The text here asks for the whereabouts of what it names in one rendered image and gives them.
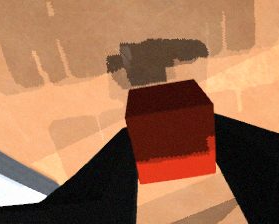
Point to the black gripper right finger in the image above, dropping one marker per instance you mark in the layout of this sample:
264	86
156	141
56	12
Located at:
248	158

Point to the dark red cube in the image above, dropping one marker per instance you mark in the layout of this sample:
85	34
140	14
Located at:
171	129

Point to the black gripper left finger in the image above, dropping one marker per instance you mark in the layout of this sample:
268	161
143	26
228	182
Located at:
103	191

